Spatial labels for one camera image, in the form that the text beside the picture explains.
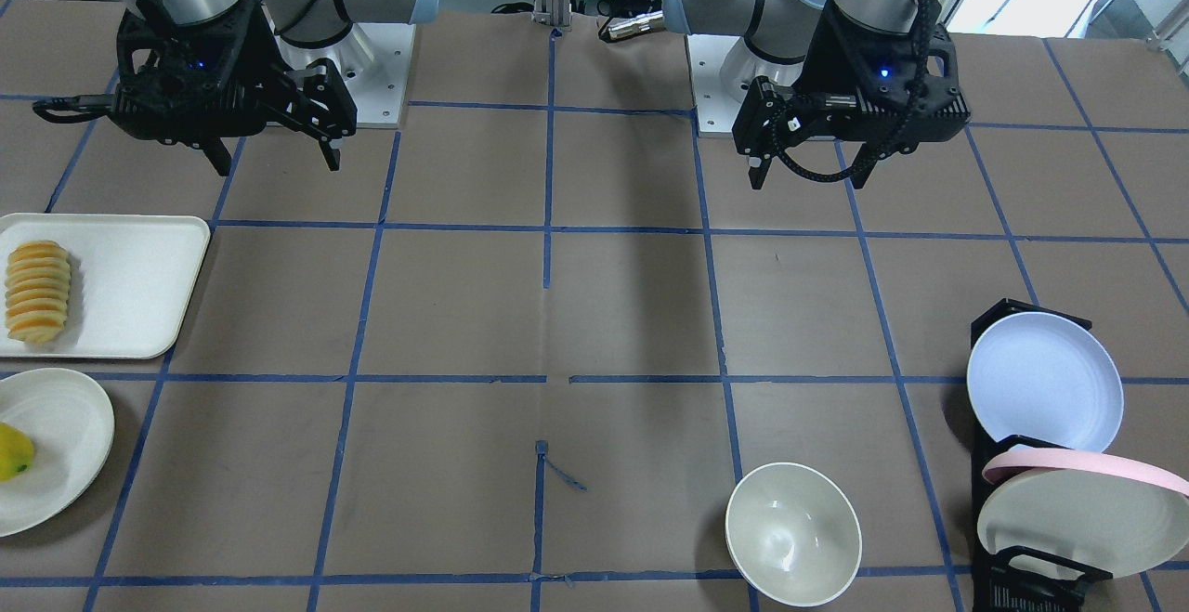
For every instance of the white bowl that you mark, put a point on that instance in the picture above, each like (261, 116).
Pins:
(793, 534)

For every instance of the pink plate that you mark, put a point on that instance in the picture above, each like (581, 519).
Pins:
(1026, 459)

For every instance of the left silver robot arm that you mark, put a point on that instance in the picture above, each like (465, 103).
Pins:
(780, 32)

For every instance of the white rectangular tray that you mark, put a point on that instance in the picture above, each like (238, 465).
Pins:
(132, 279)

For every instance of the white plate in rack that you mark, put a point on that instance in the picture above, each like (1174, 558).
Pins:
(1113, 524)

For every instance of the blue plate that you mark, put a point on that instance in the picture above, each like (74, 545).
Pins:
(1038, 375)

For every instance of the ridged bread loaf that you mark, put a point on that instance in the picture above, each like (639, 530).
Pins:
(37, 283)

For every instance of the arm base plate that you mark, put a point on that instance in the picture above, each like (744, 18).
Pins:
(375, 60)
(720, 69)

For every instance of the yellow lemon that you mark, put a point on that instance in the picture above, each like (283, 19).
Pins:
(17, 452)

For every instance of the black dish rack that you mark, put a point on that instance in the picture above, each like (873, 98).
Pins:
(999, 586)

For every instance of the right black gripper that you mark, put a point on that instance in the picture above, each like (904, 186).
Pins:
(263, 52)

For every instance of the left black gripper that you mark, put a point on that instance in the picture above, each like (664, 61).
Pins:
(829, 62)

